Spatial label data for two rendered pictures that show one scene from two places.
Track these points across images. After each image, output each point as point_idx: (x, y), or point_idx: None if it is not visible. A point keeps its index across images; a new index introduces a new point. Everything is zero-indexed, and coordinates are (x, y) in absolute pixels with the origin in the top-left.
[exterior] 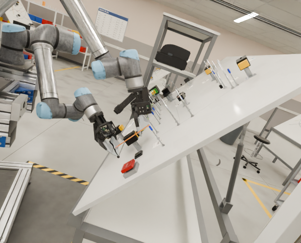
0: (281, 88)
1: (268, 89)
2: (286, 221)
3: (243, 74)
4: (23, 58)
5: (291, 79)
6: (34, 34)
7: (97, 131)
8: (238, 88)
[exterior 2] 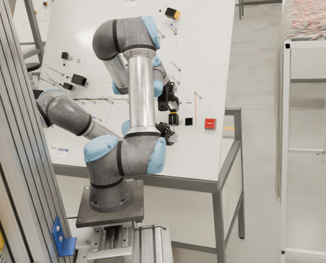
0: (223, 20)
1: (214, 23)
2: (288, 61)
3: (159, 19)
4: None
5: (220, 12)
6: (81, 116)
7: (164, 138)
8: (183, 32)
